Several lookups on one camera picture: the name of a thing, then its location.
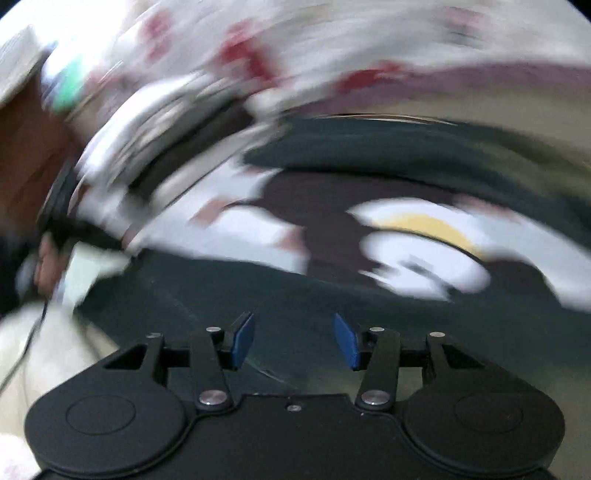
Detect white quilt with red bears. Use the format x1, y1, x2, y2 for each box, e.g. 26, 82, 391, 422
41, 0, 591, 116

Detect black folded garment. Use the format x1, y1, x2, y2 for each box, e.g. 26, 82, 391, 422
124, 99, 259, 199

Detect white folded garment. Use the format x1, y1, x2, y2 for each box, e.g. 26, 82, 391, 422
76, 74, 259, 222

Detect brown wooden cabinet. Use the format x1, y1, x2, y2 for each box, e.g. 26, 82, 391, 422
0, 88, 75, 241

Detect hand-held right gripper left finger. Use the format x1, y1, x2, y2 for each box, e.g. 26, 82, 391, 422
102, 311, 256, 412

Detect black cable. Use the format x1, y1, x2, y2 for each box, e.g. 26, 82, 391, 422
0, 295, 49, 398

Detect light green quilt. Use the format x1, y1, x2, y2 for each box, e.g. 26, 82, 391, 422
58, 242, 132, 308

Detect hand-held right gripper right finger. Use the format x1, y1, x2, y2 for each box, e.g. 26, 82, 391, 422
333, 313, 485, 411

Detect dark green jeans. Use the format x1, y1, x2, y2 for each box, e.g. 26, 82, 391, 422
81, 115, 591, 402

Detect green plastic bag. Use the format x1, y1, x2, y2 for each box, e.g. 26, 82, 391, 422
48, 62, 88, 114

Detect person's left hand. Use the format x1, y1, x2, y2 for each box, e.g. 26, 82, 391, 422
33, 233, 65, 296

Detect beige bed base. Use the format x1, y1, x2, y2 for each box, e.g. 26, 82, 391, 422
305, 78, 591, 134

